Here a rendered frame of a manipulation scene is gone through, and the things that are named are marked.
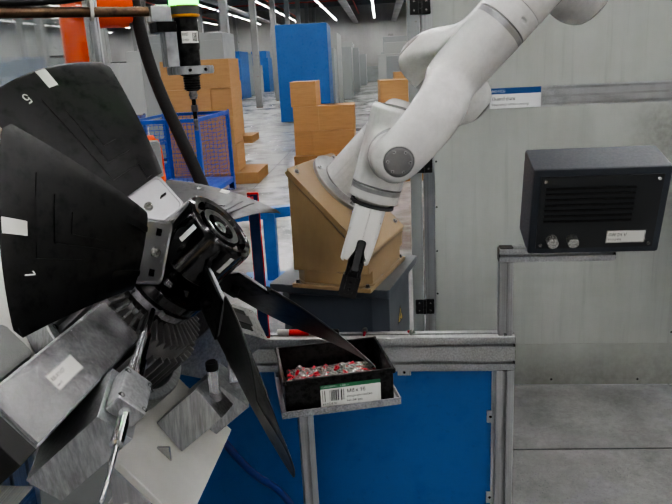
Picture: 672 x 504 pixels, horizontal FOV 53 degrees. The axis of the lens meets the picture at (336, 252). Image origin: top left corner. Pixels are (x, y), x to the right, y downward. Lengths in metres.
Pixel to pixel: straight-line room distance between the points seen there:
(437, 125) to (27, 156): 0.56
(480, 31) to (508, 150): 1.80
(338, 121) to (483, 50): 9.22
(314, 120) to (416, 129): 9.30
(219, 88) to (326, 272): 7.58
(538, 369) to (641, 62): 1.35
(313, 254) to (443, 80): 0.67
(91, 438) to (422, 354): 0.86
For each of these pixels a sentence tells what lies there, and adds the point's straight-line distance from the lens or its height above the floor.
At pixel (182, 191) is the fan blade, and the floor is 1.23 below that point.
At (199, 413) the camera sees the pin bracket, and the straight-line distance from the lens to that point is 1.07.
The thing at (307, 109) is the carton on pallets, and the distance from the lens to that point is 10.31.
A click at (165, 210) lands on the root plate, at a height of 1.25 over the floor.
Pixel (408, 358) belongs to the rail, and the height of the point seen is 0.81.
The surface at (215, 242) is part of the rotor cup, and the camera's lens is 0.96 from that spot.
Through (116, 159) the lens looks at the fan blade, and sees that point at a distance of 1.06.
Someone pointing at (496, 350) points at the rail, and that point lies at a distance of 1.53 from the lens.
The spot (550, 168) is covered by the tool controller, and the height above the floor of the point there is 1.23.
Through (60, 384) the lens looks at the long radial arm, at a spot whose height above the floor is 1.11.
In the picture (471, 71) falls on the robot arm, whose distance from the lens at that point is 1.11.
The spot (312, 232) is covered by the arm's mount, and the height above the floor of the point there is 1.07.
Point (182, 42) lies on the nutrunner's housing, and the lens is 1.08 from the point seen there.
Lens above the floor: 1.44
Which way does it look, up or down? 15 degrees down
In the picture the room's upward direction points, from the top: 3 degrees counter-clockwise
